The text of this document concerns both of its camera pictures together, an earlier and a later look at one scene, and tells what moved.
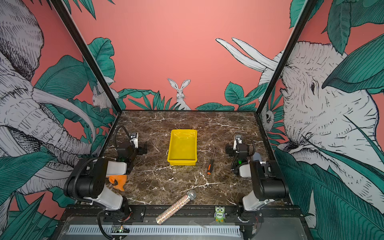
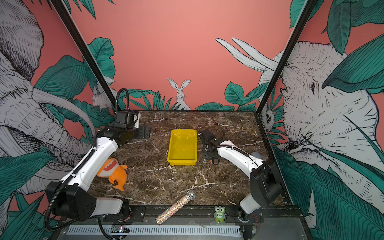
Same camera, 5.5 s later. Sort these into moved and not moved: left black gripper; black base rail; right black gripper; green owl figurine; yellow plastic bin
Moved: left black gripper; right black gripper
Not moved: yellow plastic bin; black base rail; green owl figurine
